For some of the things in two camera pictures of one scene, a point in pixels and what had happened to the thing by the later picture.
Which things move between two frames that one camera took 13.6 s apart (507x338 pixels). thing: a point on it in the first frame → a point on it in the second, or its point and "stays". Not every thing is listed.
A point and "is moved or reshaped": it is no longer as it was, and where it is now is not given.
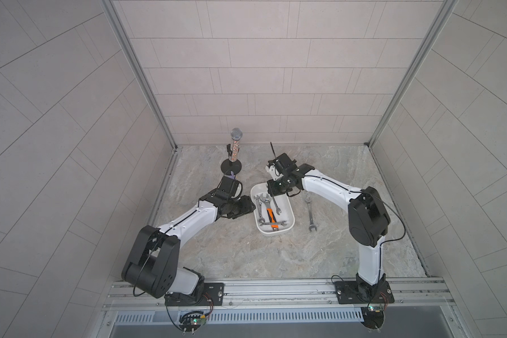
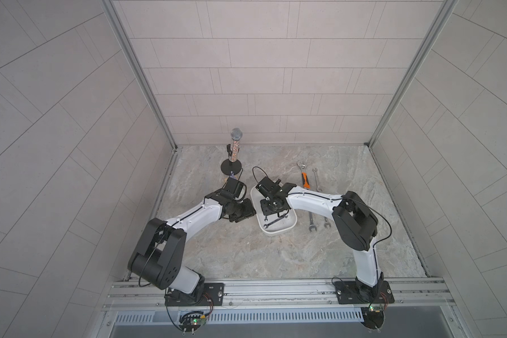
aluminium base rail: (414, 301) stays
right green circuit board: (372, 318) stays
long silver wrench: (312, 225) stays
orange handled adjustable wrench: (272, 219) is moved or reshaped
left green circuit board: (192, 322) stays
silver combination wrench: (258, 204) → (327, 222)
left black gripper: (245, 201) stays
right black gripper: (274, 189) → (265, 210)
